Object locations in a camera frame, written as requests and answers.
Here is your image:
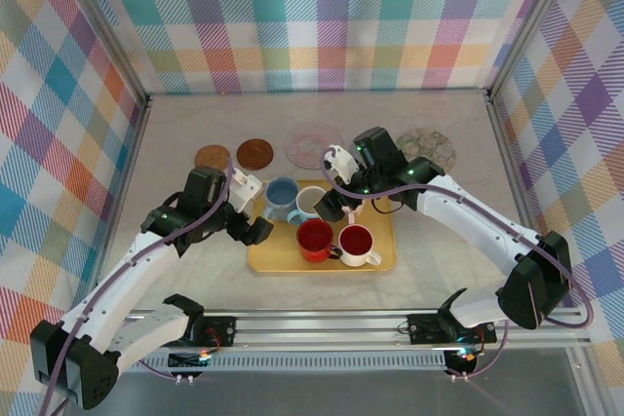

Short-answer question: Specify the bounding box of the aluminium frame post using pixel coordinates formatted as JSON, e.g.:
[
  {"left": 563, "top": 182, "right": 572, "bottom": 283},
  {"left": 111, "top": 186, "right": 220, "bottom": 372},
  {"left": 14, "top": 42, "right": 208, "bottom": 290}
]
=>
[
  {"left": 51, "top": 0, "right": 152, "bottom": 105},
  {"left": 485, "top": 0, "right": 586, "bottom": 104}
]

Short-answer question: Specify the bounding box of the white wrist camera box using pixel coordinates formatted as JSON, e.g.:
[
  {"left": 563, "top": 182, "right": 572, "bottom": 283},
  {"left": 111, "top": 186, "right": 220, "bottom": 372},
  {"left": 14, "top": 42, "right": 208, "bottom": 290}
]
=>
[
  {"left": 228, "top": 167, "right": 265, "bottom": 215},
  {"left": 323, "top": 143, "right": 364, "bottom": 189}
]

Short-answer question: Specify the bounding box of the yellow rectangular tray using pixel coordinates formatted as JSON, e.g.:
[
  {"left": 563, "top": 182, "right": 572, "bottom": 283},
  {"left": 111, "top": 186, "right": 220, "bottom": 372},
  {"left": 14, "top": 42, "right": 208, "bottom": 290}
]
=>
[{"left": 247, "top": 178, "right": 398, "bottom": 274}]

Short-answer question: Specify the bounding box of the round pink unicorn coaster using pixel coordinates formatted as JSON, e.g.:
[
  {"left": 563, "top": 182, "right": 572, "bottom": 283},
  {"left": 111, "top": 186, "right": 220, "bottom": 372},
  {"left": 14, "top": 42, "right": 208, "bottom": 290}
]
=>
[{"left": 284, "top": 122, "right": 342, "bottom": 170}]

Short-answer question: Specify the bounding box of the aluminium side rail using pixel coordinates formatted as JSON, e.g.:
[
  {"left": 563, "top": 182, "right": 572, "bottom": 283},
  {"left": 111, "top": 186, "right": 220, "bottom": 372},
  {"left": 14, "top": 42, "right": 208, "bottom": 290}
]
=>
[
  {"left": 83, "top": 94, "right": 153, "bottom": 316},
  {"left": 485, "top": 94, "right": 563, "bottom": 313}
]

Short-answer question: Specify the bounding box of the round light brown coaster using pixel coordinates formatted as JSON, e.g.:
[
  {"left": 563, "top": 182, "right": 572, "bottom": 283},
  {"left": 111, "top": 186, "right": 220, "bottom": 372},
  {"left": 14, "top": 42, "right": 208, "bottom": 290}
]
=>
[{"left": 194, "top": 143, "right": 231, "bottom": 171}]

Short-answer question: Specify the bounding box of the white mug red inside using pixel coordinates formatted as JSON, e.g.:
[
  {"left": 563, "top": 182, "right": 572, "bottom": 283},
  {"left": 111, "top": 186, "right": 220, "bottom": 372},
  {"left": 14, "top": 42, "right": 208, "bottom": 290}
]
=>
[{"left": 337, "top": 223, "right": 383, "bottom": 269}]

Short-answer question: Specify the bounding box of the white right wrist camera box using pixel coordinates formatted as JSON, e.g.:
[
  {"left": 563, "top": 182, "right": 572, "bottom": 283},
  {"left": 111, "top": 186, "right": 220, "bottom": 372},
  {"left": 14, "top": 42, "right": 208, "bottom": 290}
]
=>
[{"left": 323, "top": 143, "right": 364, "bottom": 189}]

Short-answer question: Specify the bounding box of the grey slotted cable duct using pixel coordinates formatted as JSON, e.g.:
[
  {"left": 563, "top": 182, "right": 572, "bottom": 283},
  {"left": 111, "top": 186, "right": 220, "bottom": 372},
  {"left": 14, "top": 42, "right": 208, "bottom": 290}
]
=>
[{"left": 77, "top": 354, "right": 449, "bottom": 372}]

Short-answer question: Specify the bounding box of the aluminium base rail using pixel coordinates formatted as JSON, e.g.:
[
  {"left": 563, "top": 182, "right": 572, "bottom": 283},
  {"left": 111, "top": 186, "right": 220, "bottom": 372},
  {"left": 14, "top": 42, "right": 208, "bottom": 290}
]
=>
[{"left": 53, "top": 307, "right": 592, "bottom": 355}]

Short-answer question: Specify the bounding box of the white mug grey inside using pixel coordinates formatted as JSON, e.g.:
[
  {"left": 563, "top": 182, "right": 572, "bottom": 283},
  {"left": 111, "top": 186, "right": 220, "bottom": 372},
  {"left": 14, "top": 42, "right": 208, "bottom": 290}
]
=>
[{"left": 293, "top": 185, "right": 330, "bottom": 227}]

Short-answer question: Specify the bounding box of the light blue mug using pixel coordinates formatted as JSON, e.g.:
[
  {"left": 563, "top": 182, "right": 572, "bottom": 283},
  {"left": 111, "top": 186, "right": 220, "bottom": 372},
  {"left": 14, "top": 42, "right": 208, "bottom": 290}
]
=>
[{"left": 262, "top": 176, "right": 304, "bottom": 227}]

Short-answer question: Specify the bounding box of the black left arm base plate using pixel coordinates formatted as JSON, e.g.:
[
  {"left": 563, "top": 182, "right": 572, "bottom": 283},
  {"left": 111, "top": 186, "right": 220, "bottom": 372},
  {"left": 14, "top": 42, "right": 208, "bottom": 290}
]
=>
[{"left": 147, "top": 314, "right": 239, "bottom": 348}]

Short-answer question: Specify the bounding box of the red mug black handle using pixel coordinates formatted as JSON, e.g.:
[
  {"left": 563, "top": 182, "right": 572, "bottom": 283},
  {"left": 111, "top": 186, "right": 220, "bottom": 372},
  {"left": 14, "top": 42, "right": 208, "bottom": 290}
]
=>
[{"left": 295, "top": 218, "right": 344, "bottom": 264}]

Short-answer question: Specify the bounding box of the circuit board with lights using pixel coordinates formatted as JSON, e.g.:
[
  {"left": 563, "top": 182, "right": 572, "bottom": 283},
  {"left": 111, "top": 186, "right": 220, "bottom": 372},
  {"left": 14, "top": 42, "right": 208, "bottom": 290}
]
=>
[
  {"left": 442, "top": 346, "right": 483, "bottom": 374},
  {"left": 167, "top": 347, "right": 214, "bottom": 369}
]

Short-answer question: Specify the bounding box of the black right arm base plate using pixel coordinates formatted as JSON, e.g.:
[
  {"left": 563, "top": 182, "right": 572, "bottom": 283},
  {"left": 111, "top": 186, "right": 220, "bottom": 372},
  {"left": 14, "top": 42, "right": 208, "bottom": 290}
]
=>
[{"left": 406, "top": 312, "right": 498, "bottom": 347}]

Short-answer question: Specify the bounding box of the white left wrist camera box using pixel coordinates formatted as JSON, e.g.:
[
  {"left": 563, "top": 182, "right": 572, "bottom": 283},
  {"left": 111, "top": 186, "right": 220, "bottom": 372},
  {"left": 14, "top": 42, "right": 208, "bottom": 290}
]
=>
[{"left": 228, "top": 167, "right": 265, "bottom": 215}]

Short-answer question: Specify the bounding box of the round dark brown coaster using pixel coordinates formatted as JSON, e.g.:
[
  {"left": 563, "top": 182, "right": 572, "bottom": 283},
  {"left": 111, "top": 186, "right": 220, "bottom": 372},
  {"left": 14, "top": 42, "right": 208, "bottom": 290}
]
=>
[{"left": 236, "top": 137, "right": 275, "bottom": 170}]

